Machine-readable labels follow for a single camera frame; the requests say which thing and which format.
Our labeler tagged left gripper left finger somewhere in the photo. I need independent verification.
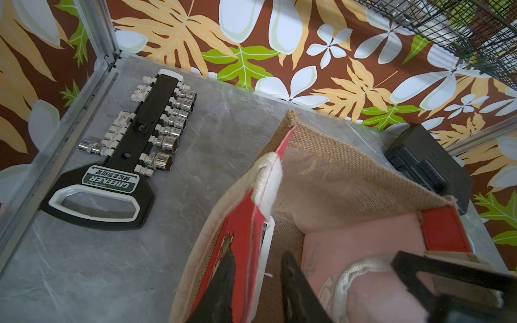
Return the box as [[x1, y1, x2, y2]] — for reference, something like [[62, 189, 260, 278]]
[[187, 251, 236, 323]]

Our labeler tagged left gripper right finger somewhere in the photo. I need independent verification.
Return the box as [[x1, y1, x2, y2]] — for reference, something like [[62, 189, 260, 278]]
[[280, 251, 332, 322]]

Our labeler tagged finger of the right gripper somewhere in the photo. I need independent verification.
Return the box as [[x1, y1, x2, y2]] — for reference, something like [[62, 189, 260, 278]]
[[391, 251, 516, 322]]

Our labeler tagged red burlap canvas bag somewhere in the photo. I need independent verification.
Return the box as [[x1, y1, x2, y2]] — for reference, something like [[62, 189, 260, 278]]
[[168, 110, 510, 323]]

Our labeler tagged black plastic tool case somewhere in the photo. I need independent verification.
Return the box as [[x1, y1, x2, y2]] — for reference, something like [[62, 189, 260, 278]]
[[385, 124, 473, 215]]

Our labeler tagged black socket set holder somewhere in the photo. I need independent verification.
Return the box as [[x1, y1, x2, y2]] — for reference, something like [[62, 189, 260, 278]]
[[40, 69, 197, 231]]

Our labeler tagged black wire basket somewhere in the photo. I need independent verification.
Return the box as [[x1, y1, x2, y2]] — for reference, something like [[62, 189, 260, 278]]
[[361, 0, 516, 89]]

